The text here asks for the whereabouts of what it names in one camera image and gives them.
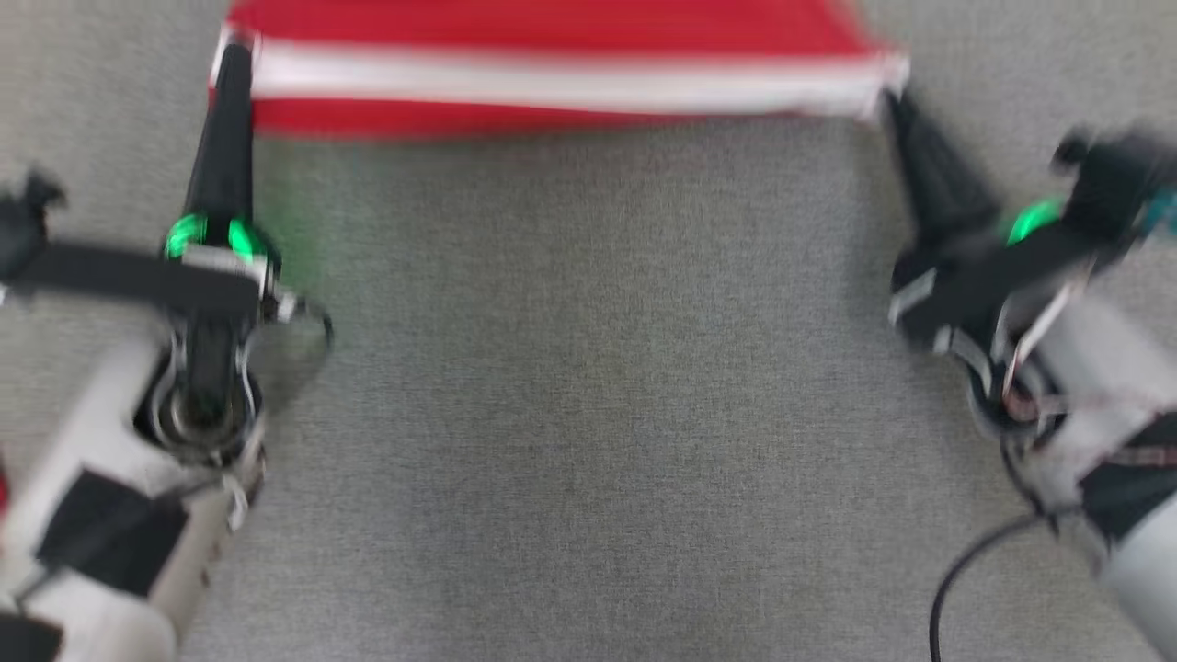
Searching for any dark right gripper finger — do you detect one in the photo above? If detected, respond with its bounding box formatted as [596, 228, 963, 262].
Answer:
[883, 92, 1003, 251]

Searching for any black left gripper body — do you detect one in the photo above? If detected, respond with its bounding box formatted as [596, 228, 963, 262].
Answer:
[164, 213, 281, 378]

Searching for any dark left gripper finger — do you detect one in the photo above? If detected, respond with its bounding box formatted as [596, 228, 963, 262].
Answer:
[184, 41, 256, 222]

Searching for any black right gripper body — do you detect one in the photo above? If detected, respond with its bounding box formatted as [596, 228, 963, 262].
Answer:
[887, 198, 1104, 369]

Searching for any red Bulls basketball jersey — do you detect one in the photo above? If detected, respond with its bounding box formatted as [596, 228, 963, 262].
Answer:
[210, 0, 911, 141]

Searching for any grey fabric sofa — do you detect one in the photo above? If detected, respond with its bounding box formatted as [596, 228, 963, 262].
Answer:
[0, 0, 1177, 662]

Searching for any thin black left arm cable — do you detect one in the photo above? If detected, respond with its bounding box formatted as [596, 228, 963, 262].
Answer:
[274, 292, 335, 355]

